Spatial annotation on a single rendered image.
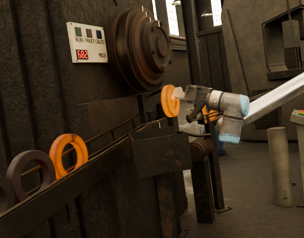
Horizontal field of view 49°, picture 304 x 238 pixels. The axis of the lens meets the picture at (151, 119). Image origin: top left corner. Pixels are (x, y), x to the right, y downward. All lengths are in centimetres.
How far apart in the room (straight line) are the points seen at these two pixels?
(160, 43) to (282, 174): 119
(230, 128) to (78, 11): 89
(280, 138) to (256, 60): 223
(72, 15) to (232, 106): 83
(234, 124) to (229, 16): 323
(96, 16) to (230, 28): 297
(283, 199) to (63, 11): 177
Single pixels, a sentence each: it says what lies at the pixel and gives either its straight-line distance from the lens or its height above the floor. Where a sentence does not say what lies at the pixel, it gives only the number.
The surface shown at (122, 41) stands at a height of 115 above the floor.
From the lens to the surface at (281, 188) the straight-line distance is 239.
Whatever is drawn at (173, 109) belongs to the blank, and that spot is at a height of 78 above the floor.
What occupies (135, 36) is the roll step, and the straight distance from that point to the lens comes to 173.
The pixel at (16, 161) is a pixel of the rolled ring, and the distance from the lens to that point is 113.
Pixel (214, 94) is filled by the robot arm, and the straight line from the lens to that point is 149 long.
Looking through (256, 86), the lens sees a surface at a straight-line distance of 443.
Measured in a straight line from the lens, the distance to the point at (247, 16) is 449.
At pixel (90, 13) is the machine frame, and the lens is 175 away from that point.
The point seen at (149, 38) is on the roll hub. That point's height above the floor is 115.
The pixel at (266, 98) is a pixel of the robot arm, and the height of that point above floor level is 78.
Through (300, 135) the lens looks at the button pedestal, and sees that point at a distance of 234.
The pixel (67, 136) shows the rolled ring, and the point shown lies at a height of 77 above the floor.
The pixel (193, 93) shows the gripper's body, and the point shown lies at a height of 85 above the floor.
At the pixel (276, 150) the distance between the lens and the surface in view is 233.
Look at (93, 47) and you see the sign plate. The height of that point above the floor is 113.
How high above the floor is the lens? 90
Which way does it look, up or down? 5 degrees down
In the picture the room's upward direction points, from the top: 8 degrees counter-clockwise
